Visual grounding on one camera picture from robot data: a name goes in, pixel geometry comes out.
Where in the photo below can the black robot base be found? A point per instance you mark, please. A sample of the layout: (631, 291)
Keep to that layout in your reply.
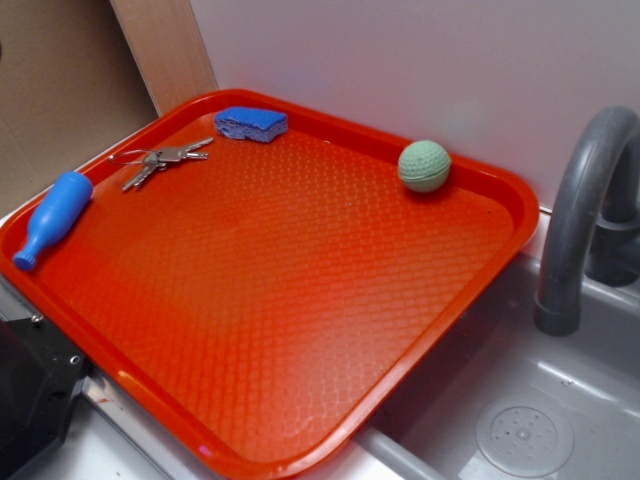
(42, 372)

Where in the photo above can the red plastic tray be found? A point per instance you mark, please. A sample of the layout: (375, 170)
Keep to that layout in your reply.
(261, 304)

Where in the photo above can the green ball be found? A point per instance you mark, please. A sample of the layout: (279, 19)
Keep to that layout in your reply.
(424, 166)

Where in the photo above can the blue sponge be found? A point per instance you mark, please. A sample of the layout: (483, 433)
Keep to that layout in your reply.
(254, 124)

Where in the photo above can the grey toy sink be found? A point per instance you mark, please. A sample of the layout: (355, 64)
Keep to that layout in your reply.
(497, 399)

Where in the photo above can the blue toy bottle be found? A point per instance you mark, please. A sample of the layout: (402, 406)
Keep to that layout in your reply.
(54, 217)

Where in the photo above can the wooden board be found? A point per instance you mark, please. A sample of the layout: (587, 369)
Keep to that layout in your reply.
(168, 49)

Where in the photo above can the grey toy faucet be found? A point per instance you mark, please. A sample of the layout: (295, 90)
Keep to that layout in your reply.
(594, 227)

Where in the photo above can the silver keys on ring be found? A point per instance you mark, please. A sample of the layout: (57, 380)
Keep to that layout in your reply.
(153, 161)

